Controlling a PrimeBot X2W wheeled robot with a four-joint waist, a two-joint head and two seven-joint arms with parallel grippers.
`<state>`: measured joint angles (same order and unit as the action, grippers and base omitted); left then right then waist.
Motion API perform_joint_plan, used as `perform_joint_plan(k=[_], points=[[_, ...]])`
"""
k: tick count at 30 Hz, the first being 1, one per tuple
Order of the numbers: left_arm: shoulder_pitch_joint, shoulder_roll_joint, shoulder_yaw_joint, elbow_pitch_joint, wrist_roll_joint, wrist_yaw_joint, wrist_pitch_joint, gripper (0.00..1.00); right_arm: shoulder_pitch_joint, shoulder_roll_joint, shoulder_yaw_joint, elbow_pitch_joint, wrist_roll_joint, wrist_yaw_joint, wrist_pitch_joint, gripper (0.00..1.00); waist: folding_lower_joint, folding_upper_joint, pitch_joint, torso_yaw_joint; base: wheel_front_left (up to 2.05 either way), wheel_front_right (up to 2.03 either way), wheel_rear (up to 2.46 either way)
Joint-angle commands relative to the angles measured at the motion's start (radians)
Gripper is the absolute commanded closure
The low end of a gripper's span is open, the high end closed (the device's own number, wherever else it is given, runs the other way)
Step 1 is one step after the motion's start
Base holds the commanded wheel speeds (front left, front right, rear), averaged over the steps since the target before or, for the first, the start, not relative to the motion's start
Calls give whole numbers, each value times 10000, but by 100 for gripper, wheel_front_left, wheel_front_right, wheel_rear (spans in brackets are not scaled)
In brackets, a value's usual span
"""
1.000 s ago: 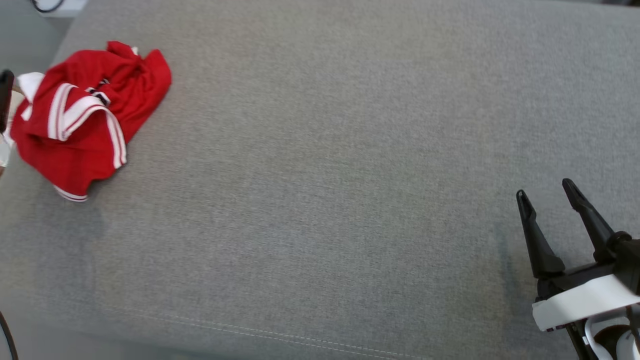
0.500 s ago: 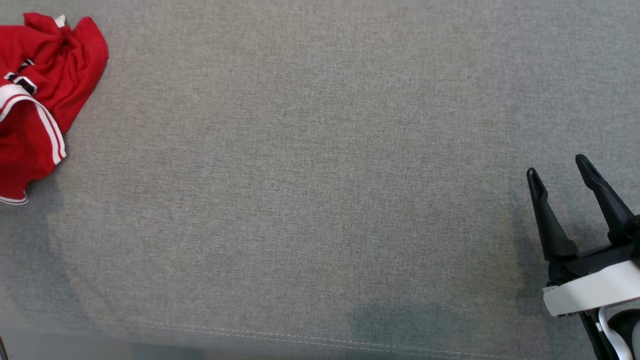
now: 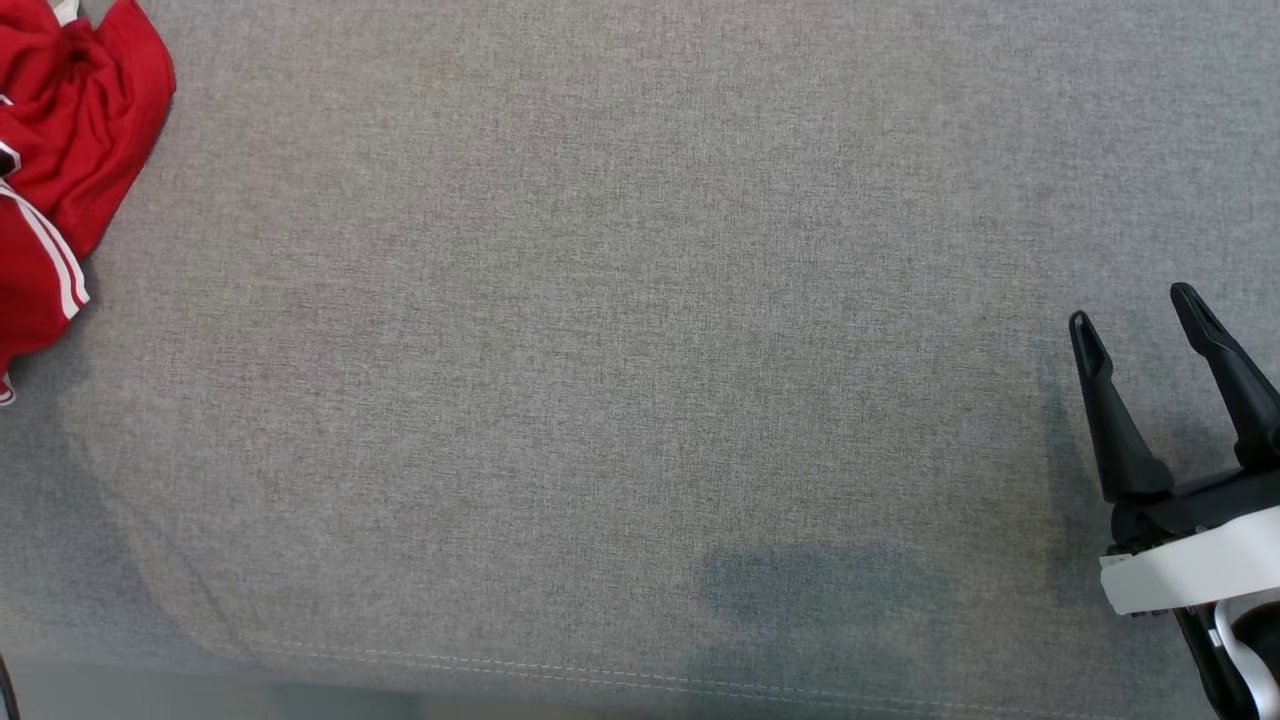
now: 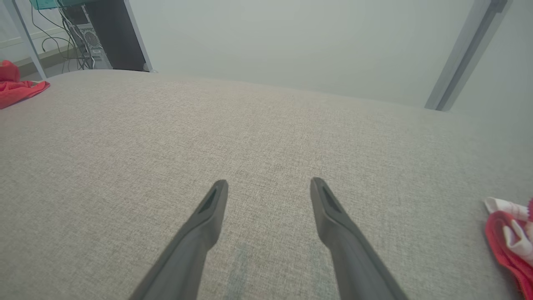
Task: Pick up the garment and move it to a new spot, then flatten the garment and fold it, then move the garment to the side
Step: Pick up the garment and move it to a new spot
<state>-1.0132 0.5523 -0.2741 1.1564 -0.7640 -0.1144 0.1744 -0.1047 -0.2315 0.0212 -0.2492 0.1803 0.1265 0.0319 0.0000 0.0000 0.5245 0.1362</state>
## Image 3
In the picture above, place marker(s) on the red shirt with striped trim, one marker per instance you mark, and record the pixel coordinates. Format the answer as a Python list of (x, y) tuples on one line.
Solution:
[(70, 120)]

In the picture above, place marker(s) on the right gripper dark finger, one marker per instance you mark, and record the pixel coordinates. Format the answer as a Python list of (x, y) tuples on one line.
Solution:
[(1245, 390), (1120, 440)]

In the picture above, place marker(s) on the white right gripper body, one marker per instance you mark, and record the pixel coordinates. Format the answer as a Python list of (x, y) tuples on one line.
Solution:
[(1200, 565)]

